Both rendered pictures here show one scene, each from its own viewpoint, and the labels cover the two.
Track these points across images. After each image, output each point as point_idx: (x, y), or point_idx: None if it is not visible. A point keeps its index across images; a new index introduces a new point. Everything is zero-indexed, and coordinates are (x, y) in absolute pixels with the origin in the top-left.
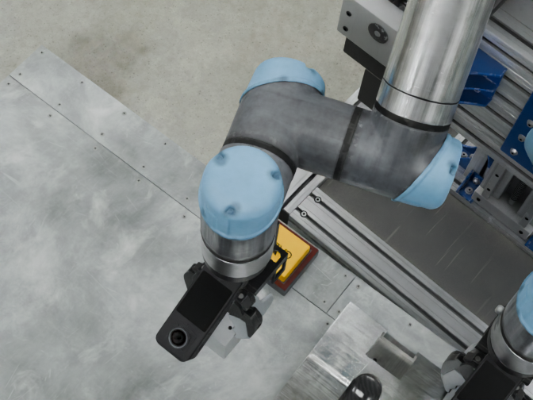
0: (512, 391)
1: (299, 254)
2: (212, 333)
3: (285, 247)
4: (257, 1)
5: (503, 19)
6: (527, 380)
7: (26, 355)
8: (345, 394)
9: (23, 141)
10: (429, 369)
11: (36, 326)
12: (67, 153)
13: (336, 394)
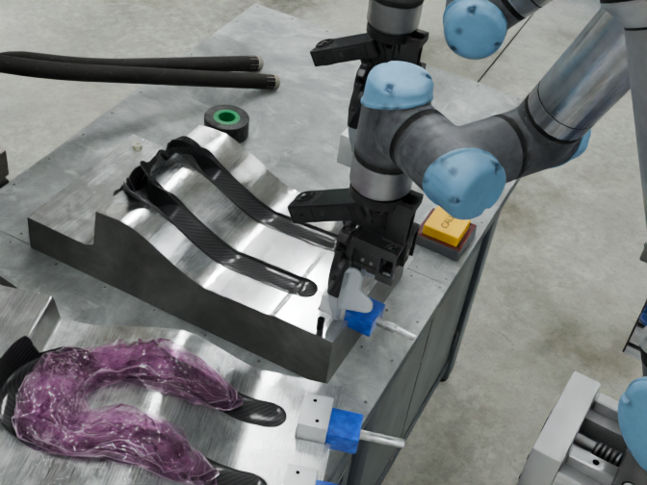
0: (338, 204)
1: (448, 232)
2: (333, 62)
3: (451, 224)
4: None
5: None
6: (355, 235)
7: (319, 121)
8: (330, 234)
9: (477, 109)
10: (368, 281)
11: (341, 124)
12: None
13: (329, 229)
